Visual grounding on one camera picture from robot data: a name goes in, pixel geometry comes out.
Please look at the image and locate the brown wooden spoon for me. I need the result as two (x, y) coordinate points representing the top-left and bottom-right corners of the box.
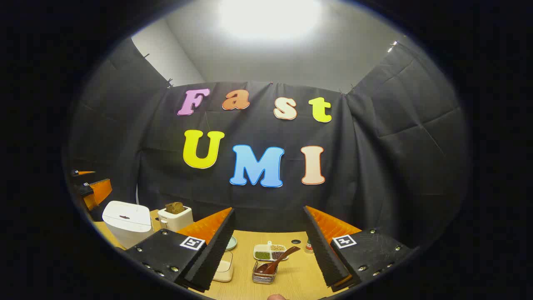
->
(255, 246), (301, 275)

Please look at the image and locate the white rice cooker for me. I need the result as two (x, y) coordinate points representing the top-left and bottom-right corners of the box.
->
(102, 200), (153, 250)

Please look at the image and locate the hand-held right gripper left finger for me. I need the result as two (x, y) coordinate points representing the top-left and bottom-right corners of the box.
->
(124, 207), (237, 293)

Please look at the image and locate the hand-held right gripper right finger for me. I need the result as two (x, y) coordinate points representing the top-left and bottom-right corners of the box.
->
(303, 205), (418, 293)

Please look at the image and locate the clear chopstick holder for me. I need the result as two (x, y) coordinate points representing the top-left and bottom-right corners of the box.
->
(252, 259), (279, 285)

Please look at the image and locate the white toaster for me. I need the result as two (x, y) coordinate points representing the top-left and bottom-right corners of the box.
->
(157, 206), (194, 232)

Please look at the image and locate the white divided grain dish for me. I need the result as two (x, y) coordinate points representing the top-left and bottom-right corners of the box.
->
(254, 241), (288, 261)

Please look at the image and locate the black backdrop cloth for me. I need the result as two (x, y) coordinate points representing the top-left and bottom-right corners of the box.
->
(65, 37), (473, 261)

